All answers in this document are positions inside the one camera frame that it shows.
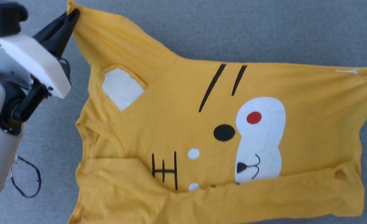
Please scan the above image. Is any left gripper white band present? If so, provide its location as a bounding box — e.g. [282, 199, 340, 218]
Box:
[0, 8, 81, 100]

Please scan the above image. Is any yellow cartoon face t-shirt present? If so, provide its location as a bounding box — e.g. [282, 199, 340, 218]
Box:
[67, 0, 367, 224]

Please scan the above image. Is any grey fabric sofa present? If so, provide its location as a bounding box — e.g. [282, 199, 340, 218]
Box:
[0, 0, 367, 224]

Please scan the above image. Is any thin black cable loop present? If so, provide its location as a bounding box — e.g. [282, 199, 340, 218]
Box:
[10, 155, 42, 198]

